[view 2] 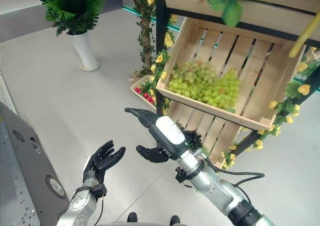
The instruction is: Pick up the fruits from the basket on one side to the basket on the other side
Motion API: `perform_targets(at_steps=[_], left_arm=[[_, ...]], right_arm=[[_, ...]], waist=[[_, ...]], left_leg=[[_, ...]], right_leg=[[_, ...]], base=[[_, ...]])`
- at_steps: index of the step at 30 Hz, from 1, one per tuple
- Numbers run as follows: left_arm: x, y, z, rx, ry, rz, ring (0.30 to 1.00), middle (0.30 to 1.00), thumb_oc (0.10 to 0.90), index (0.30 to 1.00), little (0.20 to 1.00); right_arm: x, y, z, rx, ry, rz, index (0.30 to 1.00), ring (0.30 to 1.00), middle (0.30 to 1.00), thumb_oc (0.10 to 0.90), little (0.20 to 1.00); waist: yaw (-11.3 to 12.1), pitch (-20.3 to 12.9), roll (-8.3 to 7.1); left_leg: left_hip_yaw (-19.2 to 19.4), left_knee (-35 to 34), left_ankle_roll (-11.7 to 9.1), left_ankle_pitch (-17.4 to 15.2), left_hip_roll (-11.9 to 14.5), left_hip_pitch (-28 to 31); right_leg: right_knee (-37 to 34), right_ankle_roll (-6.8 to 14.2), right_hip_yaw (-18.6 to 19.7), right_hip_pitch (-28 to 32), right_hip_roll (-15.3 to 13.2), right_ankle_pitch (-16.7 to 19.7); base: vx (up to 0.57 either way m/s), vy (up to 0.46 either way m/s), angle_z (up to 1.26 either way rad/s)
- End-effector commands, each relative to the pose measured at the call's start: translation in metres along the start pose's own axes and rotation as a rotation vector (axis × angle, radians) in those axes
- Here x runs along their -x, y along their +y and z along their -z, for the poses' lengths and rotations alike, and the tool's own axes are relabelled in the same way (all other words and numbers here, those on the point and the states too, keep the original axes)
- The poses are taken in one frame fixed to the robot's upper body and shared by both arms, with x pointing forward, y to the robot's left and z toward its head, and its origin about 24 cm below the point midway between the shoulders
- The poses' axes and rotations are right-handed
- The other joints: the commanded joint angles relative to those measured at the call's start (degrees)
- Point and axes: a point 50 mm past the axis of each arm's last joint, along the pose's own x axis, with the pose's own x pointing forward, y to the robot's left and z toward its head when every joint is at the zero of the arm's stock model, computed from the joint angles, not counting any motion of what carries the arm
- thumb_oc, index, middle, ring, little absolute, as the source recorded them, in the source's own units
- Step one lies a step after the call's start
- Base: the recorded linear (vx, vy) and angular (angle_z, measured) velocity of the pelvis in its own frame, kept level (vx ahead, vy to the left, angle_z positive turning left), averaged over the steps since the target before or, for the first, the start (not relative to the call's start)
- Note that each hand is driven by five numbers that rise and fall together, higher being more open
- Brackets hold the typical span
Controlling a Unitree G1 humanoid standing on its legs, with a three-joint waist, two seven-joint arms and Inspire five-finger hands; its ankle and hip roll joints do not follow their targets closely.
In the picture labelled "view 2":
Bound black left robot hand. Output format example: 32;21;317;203
82;140;127;184

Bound red fruits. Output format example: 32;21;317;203
134;87;156;105

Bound green grape bunch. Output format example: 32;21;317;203
166;59;242;111

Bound vine-wrapped tree trunk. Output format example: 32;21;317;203
124;0;157;83

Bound small wooden tray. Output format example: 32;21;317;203
129;74;158;110

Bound black grape bunch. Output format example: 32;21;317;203
176;122;203;151

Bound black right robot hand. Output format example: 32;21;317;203
124;107;187;164

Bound large green leaves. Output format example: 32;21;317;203
202;0;256;28

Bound yellow stick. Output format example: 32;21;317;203
288;10;320;58

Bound yellow flower garland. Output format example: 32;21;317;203
220;45;320;169

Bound white tall vase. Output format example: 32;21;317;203
68;31;100;72

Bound low wooden slat crate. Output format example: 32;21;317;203
162;99;253;171

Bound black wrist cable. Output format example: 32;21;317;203
199;152;266;204

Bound wooden crate with plants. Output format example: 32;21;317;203
162;0;320;32

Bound tilted wooden slat crate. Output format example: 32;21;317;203
155;16;307;131

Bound green fern plant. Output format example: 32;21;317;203
38;0;108;37

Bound grey metal cart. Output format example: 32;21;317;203
0;101;71;226

